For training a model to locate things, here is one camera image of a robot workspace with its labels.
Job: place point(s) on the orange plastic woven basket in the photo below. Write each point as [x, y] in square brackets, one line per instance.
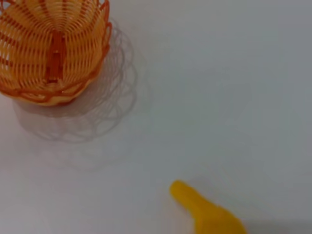
[56, 48]

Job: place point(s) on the yellow banana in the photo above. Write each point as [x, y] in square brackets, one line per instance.
[207, 214]

